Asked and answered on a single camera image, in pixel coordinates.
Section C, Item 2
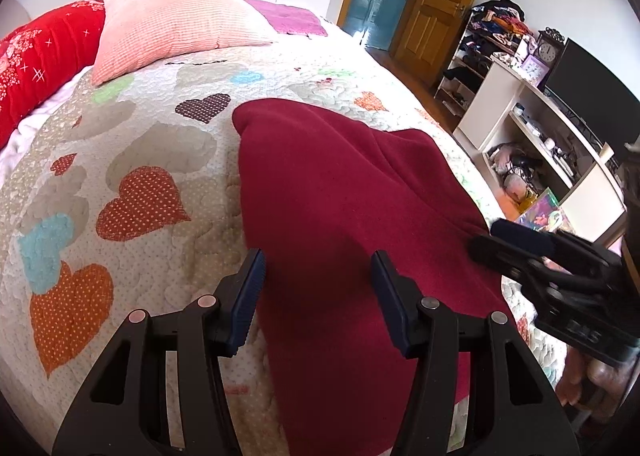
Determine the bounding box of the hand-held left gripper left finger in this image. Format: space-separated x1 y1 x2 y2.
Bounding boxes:
51 248 266 456

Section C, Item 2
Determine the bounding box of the heart-patterned quilt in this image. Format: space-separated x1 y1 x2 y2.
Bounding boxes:
0 18 568 456

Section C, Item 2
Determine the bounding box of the dark red sweater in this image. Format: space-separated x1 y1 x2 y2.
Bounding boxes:
231 98 524 456

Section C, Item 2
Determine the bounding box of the purple cloth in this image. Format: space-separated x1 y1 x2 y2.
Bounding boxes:
241 0 329 38

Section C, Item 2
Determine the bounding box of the white shelf rack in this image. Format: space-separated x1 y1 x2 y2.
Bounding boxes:
434 10 540 119

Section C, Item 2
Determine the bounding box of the stuffed toy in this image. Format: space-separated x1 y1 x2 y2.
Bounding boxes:
502 173 539 203

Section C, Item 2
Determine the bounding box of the pile of colourful clothes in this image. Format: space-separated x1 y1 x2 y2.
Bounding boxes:
469 0 535 37

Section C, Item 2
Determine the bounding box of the ornate dark table clock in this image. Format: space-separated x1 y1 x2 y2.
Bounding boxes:
532 27 566 67

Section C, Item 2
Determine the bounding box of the white television cabinet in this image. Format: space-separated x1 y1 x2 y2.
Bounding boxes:
452 56 629 257

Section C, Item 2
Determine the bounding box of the black television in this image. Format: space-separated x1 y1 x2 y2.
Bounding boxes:
544 38 640 147

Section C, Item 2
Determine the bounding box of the pink cloth bundle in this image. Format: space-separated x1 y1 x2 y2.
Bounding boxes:
487 143 522 173

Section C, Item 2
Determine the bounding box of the purple table clock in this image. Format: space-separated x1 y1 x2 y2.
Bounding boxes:
520 56 551 87

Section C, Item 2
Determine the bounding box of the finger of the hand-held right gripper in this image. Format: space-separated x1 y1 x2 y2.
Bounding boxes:
467 234 553 297
490 218 621 281

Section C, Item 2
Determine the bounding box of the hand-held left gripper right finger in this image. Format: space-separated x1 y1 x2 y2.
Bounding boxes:
370 250 581 456

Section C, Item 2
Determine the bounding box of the colourful toy box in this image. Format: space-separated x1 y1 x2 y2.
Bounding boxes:
515 187 577 235

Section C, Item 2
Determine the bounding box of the white bed sheet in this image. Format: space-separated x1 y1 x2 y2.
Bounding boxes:
0 66 96 183

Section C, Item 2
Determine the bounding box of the pink ribbed pillow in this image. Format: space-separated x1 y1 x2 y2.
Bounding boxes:
91 0 279 86

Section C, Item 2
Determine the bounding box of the red embroidered pillow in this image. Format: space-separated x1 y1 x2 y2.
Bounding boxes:
0 0 107 149

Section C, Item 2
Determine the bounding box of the person's right hand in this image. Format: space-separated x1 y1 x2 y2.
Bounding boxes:
555 348 626 424

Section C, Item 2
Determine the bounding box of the wooden door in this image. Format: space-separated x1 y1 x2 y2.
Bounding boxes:
389 0 499 87

